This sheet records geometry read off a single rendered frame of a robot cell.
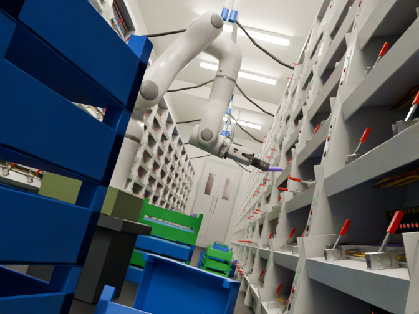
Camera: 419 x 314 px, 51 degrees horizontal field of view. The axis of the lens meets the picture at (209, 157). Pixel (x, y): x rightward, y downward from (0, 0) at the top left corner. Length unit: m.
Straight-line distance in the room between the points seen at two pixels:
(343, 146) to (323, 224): 0.20
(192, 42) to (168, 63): 0.13
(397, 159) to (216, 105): 1.12
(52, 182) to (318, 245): 0.88
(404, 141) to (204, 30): 1.18
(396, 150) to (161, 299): 0.94
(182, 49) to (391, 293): 1.32
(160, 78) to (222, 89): 0.28
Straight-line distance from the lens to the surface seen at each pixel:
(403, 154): 0.69
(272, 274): 1.82
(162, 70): 1.66
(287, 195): 1.83
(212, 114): 1.69
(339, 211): 1.14
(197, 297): 1.38
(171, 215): 2.21
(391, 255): 0.69
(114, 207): 1.45
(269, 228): 2.52
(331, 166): 1.15
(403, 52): 0.84
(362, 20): 1.30
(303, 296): 1.13
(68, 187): 1.51
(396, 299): 0.59
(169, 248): 2.21
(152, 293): 1.46
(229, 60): 1.82
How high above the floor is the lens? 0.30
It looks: 10 degrees up
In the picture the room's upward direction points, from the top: 16 degrees clockwise
